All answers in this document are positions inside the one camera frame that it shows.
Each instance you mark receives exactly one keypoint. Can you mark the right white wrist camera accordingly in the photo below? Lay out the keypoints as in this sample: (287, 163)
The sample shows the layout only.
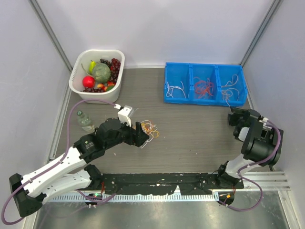
(266, 128)

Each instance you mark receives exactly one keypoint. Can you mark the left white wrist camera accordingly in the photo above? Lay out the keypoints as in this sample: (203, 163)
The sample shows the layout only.
(124, 114)

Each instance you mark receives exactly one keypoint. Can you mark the dark grapes front bunch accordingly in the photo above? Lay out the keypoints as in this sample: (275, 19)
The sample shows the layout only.
(93, 90)

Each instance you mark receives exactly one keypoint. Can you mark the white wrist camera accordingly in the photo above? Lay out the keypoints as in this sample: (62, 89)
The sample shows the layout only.
(124, 114)
(266, 128)

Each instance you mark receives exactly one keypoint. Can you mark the white slotted cable duct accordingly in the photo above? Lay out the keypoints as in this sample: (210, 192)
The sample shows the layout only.
(175, 197)

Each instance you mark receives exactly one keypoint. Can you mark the white plastic basket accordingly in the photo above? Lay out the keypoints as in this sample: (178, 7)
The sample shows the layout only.
(83, 62)

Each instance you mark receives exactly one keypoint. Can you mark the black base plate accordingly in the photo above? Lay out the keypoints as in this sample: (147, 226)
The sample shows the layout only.
(160, 184)

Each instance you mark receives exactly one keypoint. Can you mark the red grape bunch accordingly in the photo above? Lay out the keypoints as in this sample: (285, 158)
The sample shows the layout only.
(115, 67)

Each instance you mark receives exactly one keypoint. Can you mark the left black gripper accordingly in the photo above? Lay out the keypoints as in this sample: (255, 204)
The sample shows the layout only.
(137, 136)

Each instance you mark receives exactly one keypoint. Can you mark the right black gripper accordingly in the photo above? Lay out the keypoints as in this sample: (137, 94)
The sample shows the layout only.
(237, 112)

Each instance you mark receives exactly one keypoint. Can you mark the blue three-compartment bin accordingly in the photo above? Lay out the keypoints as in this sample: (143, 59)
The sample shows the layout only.
(204, 84)

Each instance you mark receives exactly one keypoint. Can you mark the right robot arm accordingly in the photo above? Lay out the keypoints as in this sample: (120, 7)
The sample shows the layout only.
(262, 144)

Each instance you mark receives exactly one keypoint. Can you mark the green melon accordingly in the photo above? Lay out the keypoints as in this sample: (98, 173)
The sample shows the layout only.
(101, 72)

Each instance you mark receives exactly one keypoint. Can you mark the dark grape bunch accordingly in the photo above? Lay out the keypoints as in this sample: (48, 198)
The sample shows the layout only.
(108, 63)

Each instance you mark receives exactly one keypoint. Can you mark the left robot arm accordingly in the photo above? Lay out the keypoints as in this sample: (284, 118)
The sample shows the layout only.
(72, 170)

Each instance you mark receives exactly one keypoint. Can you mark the yellow-green pear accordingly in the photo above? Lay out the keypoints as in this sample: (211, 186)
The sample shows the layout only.
(91, 66)

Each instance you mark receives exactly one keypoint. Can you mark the red apple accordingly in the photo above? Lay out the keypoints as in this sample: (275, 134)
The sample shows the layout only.
(88, 81)

